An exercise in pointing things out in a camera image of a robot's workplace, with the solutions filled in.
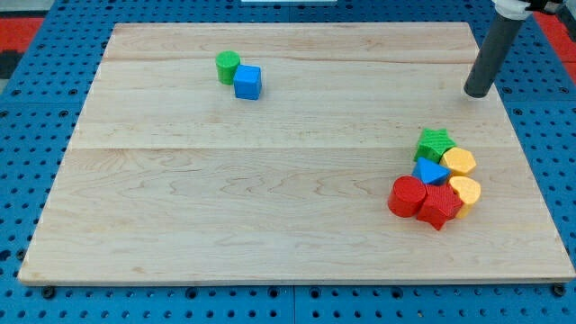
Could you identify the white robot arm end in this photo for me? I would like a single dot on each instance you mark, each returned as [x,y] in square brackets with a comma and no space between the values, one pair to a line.
[519,10]

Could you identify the blue cube block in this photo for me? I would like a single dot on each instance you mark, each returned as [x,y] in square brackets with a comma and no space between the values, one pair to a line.
[247,82]

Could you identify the light wooden board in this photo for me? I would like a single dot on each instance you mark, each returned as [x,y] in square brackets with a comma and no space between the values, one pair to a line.
[169,179]

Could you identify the green cylinder block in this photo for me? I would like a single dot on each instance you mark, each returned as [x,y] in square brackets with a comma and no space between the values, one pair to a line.
[227,63]

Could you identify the red cylinder block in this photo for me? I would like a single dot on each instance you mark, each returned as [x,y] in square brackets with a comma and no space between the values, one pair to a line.
[407,196]

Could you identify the blue triangle block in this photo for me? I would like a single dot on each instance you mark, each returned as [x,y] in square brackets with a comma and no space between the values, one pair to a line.
[430,172]

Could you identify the green star block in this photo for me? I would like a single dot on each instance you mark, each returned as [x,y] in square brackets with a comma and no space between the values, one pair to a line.
[432,144]

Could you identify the red star block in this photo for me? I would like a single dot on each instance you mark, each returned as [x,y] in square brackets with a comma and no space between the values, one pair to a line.
[440,205]

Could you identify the yellow hexagon block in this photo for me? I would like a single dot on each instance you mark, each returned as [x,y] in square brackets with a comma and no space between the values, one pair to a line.
[460,161]

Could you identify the yellow heart block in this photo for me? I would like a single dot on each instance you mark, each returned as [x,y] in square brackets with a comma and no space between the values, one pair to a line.
[468,191]

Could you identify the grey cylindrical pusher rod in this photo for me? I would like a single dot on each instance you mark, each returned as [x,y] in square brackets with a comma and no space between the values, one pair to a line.
[491,55]

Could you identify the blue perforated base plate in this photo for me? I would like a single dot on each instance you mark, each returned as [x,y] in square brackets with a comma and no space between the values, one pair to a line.
[40,103]

